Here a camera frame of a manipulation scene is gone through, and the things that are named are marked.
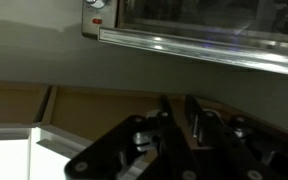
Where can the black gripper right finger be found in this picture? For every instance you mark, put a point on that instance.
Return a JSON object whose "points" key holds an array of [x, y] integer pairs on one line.
{"points": [[230, 150]]}

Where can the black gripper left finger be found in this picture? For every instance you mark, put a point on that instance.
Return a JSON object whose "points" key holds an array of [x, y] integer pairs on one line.
{"points": [[177, 146]]}

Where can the white upper kitchen cabinet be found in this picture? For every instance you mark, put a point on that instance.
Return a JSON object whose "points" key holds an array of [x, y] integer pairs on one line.
{"points": [[84, 113]]}

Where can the silver oven knob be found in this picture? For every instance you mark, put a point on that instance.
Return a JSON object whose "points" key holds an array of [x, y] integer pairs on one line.
{"points": [[96, 2]]}

